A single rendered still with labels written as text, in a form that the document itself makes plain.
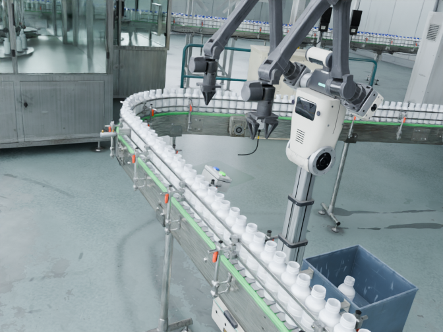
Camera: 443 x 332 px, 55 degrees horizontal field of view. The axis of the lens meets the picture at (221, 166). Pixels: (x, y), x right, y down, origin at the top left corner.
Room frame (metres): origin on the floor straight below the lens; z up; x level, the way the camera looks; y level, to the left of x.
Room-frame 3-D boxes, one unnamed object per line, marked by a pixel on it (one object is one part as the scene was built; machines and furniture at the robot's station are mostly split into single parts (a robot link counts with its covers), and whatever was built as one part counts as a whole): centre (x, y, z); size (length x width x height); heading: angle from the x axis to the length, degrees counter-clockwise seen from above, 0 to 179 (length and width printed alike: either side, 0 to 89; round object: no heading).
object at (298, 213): (2.04, -0.44, 0.74); 0.11 x 0.11 x 0.40; 31
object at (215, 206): (1.50, -0.01, 1.08); 0.06 x 0.06 x 0.17
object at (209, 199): (1.55, 0.02, 1.08); 0.06 x 0.06 x 0.17
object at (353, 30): (7.86, -1.97, 1.55); 0.17 x 0.15 x 0.42; 103
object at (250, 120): (1.55, -0.12, 1.44); 0.07 x 0.07 x 0.09; 31
